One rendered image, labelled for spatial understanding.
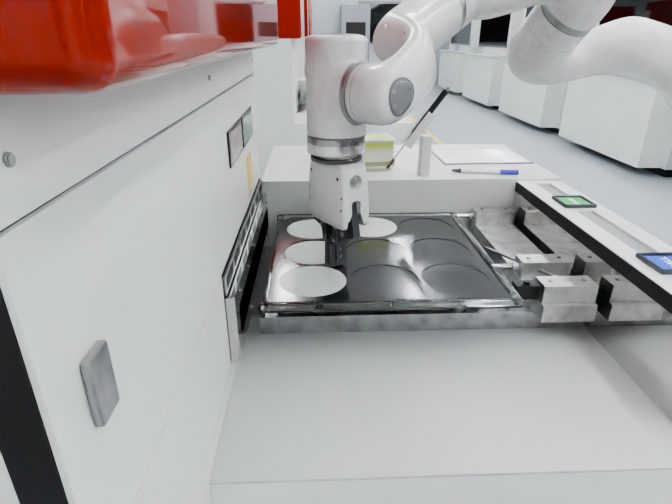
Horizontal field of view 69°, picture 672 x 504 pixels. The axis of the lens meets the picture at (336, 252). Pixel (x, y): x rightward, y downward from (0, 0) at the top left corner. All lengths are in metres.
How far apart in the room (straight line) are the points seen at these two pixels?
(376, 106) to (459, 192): 0.48
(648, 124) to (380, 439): 5.01
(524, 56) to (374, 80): 0.43
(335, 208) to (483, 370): 0.30
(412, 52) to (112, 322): 0.50
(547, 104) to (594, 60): 6.34
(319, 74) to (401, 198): 0.44
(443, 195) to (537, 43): 0.33
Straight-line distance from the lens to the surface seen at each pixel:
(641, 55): 1.05
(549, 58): 0.99
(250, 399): 0.65
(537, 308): 0.79
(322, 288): 0.72
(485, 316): 0.79
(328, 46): 0.67
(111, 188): 0.31
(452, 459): 0.59
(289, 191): 1.02
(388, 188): 1.03
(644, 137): 5.45
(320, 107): 0.68
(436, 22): 0.81
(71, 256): 0.26
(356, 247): 0.86
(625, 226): 0.90
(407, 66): 0.65
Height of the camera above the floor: 1.24
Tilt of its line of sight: 24 degrees down
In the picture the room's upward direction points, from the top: straight up
